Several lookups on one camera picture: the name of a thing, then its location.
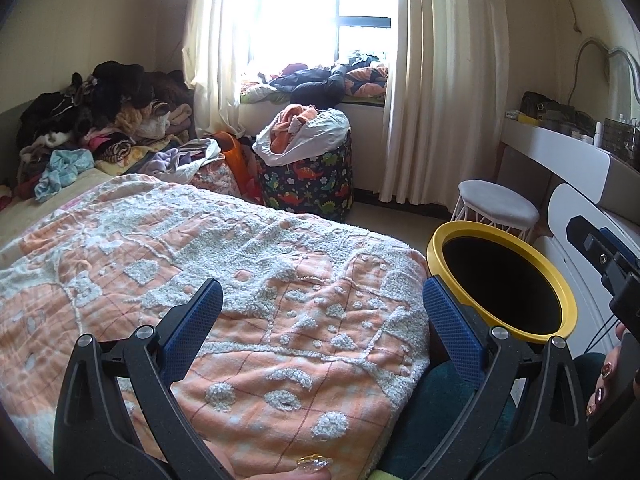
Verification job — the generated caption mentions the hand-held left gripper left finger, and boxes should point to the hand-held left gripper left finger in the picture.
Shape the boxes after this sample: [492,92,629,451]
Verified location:
[52,277,236,480]

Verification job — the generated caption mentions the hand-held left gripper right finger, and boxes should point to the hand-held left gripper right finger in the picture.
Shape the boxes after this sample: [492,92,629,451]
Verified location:
[417,275,591,480]

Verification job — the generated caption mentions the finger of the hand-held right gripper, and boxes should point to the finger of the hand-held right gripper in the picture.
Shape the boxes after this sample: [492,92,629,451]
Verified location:
[566,215,626,281]
[597,226,640,276]

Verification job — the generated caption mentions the yellow rimmed black trash bin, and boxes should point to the yellow rimmed black trash bin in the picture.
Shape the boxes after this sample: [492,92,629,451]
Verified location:
[426,221,578,345]

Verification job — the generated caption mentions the person's right hand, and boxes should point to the person's right hand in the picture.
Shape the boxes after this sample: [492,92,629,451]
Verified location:
[585,322,640,418]

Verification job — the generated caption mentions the person's left hand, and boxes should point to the person's left hand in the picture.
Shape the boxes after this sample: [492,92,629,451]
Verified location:
[200,439,335,480]

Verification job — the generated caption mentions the white rounded drawer cabinet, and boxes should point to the white rounded drawer cabinet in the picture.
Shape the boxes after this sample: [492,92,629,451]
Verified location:
[532,182,640,356]

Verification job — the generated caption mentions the peach white tufted blanket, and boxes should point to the peach white tufted blanket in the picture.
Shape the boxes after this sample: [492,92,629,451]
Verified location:
[0,174,431,480]

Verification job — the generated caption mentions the teal pants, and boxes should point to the teal pants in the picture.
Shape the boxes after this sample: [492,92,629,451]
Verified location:
[370,352,621,480]

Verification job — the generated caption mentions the white vanity desk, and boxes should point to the white vanity desk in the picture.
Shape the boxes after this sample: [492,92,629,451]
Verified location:
[500,117,640,211]

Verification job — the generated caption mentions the black organizer box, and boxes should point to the black organizer box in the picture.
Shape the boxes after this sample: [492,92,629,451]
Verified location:
[601,117,640,158]

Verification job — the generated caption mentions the black bag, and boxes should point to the black bag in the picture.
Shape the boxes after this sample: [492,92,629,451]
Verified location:
[520,91,576,128]

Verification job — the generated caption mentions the floral pink bag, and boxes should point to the floral pink bag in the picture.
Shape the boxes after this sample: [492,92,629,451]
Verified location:
[192,160,248,198]

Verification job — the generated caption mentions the wavy framed mirror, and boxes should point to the wavy framed mirror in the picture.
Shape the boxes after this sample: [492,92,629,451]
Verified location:
[570,36,640,111]

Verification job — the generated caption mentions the orange bag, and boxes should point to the orange bag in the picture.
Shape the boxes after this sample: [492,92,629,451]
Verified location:
[214,131,261,201]

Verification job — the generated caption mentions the dinosaur print laundry basket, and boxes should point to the dinosaur print laundry basket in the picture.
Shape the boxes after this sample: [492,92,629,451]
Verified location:
[255,107,353,221]

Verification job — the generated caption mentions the light blue cloth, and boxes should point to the light blue cloth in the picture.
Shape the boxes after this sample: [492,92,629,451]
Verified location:
[35,149,96,203]

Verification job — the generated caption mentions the cream curtain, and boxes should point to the cream curtain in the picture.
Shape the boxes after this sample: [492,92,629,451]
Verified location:
[377,0,511,206]
[182,0,256,138]

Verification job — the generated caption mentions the white orange laundry bundle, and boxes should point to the white orange laundry bundle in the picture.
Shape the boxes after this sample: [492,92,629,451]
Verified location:
[252,105,350,166]

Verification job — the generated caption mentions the pile of mixed clothes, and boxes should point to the pile of mixed clothes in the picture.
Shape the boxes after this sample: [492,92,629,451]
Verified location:
[15,60,221,201]

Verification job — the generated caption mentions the pile of jackets and bedding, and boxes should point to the pile of jackets and bedding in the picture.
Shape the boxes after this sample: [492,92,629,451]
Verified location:
[240,50,390,106]

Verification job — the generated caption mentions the black framed window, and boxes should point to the black framed window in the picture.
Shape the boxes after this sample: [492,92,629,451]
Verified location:
[240,0,401,81]

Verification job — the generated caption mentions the thin black cord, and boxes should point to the thin black cord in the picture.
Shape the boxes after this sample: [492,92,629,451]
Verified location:
[584,310,621,358]

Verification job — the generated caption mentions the white wire frame stool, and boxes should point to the white wire frame stool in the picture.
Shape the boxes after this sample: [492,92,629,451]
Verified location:
[452,180,541,241]

